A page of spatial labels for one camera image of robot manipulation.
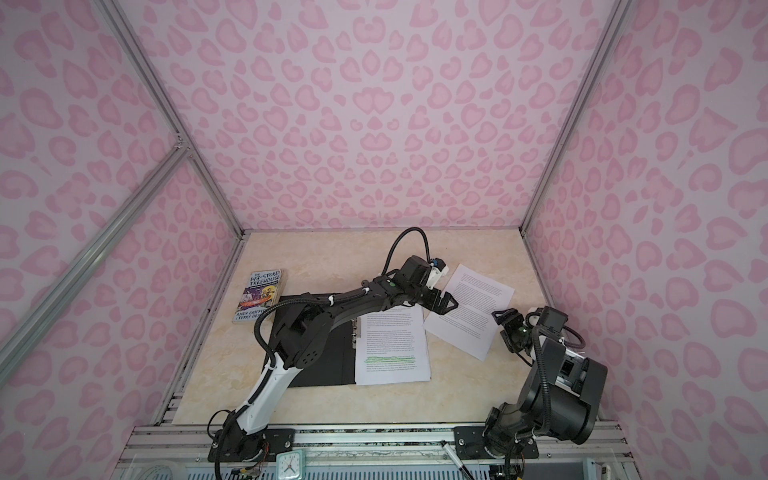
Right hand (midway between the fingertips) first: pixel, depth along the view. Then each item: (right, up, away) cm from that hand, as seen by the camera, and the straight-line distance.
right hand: (499, 318), depth 90 cm
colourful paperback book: (-76, +8, +11) cm, 77 cm away
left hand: (-14, +7, 0) cm, 16 cm away
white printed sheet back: (-8, -3, +5) cm, 10 cm away
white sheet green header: (-32, -8, -1) cm, 33 cm away
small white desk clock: (-55, -29, -21) cm, 66 cm away
